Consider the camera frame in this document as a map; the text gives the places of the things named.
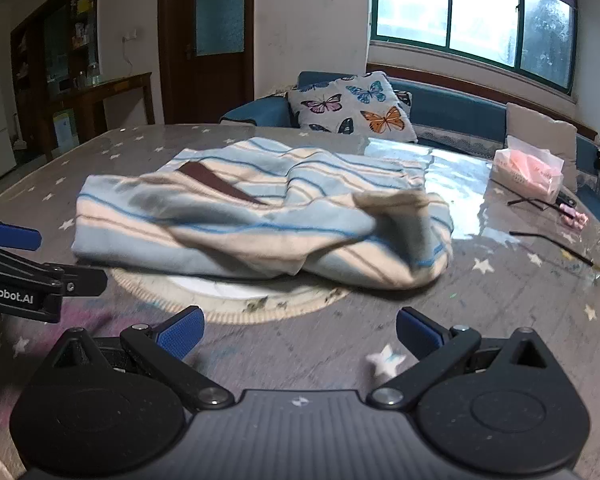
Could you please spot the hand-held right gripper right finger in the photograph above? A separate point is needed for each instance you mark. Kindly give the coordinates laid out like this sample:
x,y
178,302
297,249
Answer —
x,y
420,330

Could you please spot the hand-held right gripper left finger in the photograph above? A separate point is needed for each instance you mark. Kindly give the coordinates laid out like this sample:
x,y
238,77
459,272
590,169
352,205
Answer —
x,y
182,332

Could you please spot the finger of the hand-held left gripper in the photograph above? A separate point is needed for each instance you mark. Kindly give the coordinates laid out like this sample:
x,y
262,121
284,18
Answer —
x,y
15,237
82,281

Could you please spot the blue beige striped shirt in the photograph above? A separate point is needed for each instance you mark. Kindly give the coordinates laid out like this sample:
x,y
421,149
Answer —
x,y
280,200

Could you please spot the round built-in cooktop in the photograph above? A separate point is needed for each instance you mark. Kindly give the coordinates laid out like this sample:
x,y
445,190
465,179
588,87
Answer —
x,y
230,305

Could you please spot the grey star print tablecloth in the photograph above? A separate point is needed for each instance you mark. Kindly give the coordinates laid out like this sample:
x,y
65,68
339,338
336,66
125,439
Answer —
x,y
305,345

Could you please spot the light blue box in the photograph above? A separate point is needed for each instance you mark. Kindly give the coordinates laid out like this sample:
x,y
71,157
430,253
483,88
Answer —
x,y
65,130

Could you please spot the black stick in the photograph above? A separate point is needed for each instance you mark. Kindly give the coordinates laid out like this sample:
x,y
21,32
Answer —
x,y
522,201
550,244
527,195

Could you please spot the dark wooden side table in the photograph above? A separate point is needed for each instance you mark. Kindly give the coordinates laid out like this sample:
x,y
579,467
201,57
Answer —
x,y
110,85

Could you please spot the pink hair scrunchie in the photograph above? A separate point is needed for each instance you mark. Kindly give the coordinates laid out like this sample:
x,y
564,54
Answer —
x,y
575,219

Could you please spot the small black cylinder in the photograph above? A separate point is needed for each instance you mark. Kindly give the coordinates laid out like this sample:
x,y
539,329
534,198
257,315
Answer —
x,y
566,201

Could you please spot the pink tissue pack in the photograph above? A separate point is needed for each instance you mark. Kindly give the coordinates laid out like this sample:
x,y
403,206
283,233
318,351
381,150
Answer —
x,y
525,165

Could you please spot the dark wooden display cabinet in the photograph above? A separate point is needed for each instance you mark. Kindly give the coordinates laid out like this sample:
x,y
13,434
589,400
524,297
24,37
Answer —
x,y
55,35

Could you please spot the blue sofa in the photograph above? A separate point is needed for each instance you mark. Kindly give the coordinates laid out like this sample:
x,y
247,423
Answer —
x,y
455,105

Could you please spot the dark wooden door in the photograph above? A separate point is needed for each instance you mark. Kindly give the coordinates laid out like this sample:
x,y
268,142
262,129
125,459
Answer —
x,y
205,85

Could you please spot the beige pillow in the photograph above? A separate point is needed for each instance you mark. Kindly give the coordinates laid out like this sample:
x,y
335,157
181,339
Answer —
x,y
540,130

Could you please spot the butterfly print pillow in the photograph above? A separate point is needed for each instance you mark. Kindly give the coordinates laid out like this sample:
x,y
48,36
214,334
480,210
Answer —
x,y
350,105

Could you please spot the green framed window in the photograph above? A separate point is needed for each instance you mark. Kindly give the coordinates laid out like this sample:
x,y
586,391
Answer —
x,y
480,5

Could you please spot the white wall socket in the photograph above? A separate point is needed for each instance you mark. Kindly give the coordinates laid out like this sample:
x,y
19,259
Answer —
x,y
132,35

